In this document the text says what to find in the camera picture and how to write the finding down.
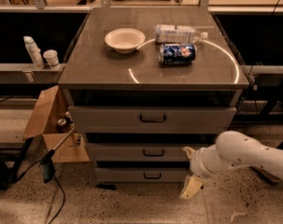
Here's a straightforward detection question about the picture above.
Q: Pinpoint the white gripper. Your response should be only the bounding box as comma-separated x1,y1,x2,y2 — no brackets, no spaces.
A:
179,146,223,200

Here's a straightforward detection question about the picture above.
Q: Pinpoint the grey drawer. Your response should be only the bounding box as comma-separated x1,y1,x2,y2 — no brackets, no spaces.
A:
85,143,209,161
94,167,188,183
69,105,236,134

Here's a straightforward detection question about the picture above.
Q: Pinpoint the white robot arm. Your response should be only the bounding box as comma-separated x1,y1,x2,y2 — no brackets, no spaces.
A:
179,131,283,200

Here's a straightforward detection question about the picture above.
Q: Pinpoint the grey bottom drawer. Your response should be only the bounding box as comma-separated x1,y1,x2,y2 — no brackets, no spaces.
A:
94,167,188,183

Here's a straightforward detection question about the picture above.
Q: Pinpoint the grey drawer cabinet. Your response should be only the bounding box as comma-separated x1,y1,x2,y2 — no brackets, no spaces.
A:
59,7,248,170

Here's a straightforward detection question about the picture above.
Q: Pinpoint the grey top drawer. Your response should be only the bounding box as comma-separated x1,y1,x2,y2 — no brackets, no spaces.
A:
69,105,236,134

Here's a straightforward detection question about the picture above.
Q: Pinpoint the open cardboard box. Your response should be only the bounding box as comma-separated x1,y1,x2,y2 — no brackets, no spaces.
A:
23,86,90,163

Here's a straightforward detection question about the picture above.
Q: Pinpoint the brown leather shoe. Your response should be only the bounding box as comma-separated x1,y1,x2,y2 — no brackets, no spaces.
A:
251,167,282,186

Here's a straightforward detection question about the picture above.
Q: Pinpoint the blue soda can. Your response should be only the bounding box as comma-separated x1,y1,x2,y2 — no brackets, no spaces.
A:
159,44,196,66

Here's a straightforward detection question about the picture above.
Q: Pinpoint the metal can in box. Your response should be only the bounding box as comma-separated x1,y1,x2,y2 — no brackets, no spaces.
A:
57,118,68,129

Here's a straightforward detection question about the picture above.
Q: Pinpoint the clear plastic water bottle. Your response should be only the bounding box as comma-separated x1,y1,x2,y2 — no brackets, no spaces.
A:
155,24,208,44

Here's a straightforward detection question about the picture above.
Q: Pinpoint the white paper bowl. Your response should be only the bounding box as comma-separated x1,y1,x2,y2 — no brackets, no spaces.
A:
105,28,146,54

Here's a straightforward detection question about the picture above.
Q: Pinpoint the white spray bottle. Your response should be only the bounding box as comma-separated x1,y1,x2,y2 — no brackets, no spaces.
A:
23,36,45,70

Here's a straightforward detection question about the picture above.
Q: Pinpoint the tool with teal handle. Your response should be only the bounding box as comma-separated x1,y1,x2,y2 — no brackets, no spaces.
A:
40,127,77,184

